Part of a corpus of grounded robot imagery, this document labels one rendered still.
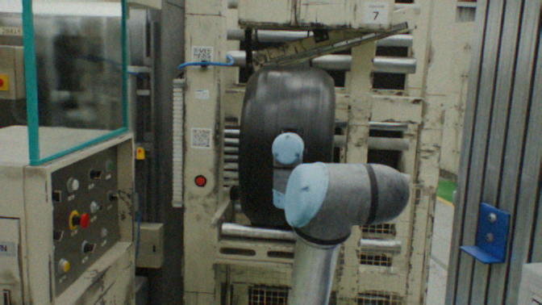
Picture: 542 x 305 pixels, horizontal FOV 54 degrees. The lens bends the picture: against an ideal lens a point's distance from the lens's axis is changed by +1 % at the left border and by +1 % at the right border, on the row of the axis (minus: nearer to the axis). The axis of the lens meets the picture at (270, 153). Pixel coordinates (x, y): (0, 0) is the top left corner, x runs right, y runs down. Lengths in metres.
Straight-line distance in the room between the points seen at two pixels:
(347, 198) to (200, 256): 1.18
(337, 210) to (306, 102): 0.82
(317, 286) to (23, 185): 0.68
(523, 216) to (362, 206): 0.26
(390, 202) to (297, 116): 0.78
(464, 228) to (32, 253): 0.93
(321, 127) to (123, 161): 0.64
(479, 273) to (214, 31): 1.22
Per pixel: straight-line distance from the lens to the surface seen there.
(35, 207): 1.29
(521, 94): 0.97
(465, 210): 1.10
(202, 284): 2.09
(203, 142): 1.92
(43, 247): 1.31
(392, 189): 0.97
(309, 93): 1.74
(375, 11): 2.13
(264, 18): 2.13
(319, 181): 0.93
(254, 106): 1.72
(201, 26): 1.90
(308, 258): 1.03
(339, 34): 2.25
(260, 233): 1.89
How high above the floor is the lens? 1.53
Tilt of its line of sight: 11 degrees down
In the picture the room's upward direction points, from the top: 2 degrees clockwise
